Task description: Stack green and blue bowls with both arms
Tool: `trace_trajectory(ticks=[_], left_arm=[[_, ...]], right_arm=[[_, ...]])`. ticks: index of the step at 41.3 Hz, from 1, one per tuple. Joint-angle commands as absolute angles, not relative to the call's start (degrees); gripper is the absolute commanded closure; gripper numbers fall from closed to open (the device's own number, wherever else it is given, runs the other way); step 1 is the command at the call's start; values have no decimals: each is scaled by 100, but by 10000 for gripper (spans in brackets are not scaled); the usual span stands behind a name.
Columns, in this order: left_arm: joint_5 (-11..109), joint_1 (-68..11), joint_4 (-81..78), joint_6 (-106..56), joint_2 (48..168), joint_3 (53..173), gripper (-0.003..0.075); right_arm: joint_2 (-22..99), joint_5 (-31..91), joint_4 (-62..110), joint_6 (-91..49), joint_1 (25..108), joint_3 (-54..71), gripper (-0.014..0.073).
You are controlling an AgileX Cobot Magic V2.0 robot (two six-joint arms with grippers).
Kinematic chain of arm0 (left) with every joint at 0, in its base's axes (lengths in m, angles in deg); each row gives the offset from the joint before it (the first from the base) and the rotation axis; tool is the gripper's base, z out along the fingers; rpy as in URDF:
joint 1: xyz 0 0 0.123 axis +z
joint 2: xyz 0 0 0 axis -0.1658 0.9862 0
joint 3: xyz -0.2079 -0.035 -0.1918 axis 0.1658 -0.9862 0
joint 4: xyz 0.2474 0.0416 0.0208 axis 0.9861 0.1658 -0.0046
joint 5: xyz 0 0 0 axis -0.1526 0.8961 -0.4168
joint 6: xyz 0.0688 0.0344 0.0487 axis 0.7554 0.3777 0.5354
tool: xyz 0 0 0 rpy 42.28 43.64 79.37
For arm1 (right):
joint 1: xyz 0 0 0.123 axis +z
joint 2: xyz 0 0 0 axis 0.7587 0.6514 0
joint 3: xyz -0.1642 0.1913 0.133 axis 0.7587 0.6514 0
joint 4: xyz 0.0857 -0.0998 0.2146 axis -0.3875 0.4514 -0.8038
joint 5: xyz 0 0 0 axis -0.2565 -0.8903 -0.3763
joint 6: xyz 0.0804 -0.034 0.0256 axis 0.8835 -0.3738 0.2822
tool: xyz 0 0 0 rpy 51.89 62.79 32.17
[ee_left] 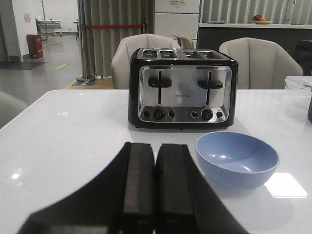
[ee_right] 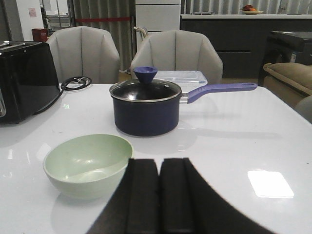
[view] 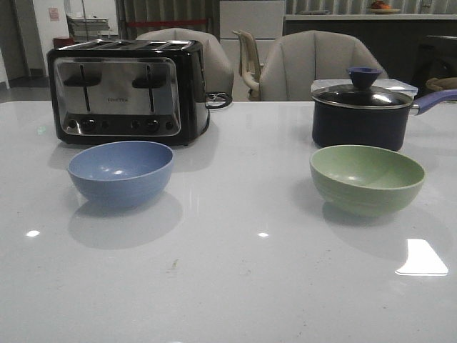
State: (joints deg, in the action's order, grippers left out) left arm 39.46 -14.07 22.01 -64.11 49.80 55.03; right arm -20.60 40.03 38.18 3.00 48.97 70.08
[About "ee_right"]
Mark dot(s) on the light green bowl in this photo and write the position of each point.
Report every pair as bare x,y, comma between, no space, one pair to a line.
88,167

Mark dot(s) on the clear plastic food container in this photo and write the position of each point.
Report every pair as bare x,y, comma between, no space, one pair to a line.
188,77

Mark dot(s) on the dark sideboard counter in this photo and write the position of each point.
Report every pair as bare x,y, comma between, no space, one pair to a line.
240,40

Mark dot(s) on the beige office chair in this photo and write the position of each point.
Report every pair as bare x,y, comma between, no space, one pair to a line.
141,34

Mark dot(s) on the metal rack shelf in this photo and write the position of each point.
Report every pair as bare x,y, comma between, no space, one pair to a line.
57,22

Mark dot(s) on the right beige upholstered chair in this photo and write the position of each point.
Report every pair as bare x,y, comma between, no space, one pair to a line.
179,50

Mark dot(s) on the fruit bowl on counter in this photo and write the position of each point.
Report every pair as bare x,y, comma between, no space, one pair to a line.
250,10

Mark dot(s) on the left beige upholstered chair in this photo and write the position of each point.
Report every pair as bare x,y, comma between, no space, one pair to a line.
84,51

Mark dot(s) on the beige upholstered chair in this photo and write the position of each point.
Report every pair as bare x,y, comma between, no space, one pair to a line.
84,51
179,50

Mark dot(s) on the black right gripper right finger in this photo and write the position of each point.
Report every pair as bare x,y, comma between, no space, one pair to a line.
189,205

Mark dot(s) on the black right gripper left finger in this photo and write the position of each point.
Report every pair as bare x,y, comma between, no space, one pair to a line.
134,206

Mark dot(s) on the red box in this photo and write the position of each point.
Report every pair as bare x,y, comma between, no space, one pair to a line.
40,34

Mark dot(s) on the glass lid with blue knob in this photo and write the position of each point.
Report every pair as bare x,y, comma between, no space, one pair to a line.
145,88

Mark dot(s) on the dark blue saucepan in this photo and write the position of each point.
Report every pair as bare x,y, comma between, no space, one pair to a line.
156,118

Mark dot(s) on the black chrome toaster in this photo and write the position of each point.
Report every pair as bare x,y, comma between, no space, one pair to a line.
28,79

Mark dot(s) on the white cabinet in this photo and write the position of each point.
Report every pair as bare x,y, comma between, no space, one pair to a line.
158,15

